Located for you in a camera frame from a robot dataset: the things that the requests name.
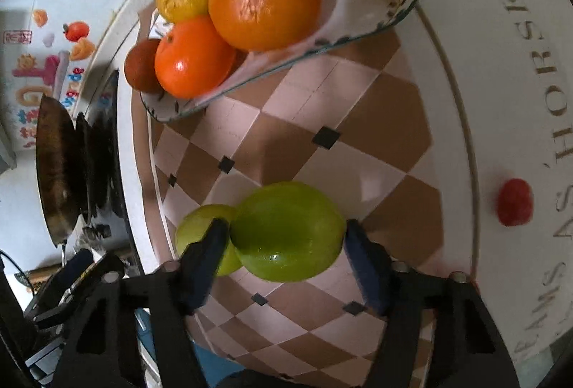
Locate small green apple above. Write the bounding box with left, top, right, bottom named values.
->
left=175, top=203, right=243, bottom=277

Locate red cherry tomato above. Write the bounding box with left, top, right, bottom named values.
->
left=496, top=178, right=534, bottom=227

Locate large green apple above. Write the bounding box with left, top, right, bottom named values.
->
left=230, top=181, right=346, bottom=282

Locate black frying pan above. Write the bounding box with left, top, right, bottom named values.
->
left=36, top=95, right=81, bottom=246

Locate dark red plum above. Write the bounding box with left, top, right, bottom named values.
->
left=124, top=39, right=163, bottom=94

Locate orange tangerine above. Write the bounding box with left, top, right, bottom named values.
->
left=154, top=15, right=236, bottom=99

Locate checkered brown pink mat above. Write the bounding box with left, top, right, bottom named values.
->
left=130, top=2, right=483, bottom=388

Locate large orange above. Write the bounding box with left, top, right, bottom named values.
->
left=208, top=0, right=322, bottom=52

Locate oval floral ceramic plate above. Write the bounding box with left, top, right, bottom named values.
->
left=140, top=0, right=418, bottom=123

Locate colourful wall sticker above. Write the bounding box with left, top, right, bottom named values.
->
left=1, top=9, right=96, bottom=151

